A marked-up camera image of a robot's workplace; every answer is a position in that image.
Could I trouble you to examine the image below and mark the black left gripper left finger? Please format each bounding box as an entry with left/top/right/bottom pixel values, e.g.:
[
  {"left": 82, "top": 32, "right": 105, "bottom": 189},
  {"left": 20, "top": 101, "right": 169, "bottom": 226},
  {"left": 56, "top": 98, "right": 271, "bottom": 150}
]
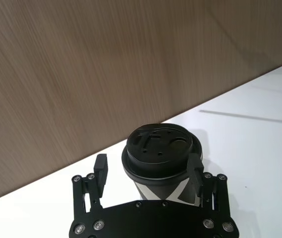
[{"left": 71, "top": 153, "right": 109, "bottom": 222}]

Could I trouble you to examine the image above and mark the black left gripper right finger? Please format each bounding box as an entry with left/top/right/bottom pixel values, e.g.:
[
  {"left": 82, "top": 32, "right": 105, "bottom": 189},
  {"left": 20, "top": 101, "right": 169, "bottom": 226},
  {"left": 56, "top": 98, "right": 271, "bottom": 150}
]
[{"left": 187, "top": 153, "right": 230, "bottom": 220}]

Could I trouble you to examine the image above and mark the black plastic cup lid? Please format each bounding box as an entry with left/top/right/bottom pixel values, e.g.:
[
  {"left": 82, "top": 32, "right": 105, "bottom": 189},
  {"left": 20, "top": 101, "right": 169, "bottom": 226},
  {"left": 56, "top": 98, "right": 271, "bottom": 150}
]
[{"left": 121, "top": 122, "right": 204, "bottom": 183}]

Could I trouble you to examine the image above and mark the black and white paper cup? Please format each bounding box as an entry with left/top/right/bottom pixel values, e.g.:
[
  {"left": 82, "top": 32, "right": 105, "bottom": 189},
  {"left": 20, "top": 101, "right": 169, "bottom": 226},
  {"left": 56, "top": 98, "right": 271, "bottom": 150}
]
[{"left": 123, "top": 169, "right": 203, "bottom": 207}]

